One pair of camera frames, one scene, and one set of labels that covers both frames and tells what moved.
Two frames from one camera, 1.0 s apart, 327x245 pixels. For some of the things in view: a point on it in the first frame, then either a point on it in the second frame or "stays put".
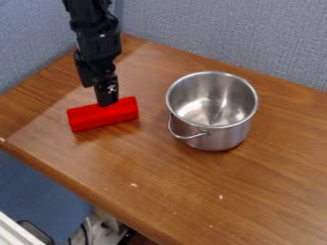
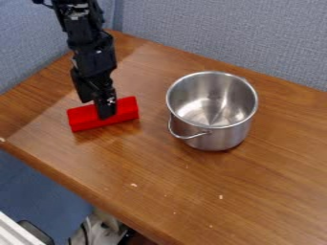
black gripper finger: [87, 75] to [85, 88]
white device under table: [99, 230] stays put
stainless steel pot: [212, 104] stays put
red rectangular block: [95, 116] stays put
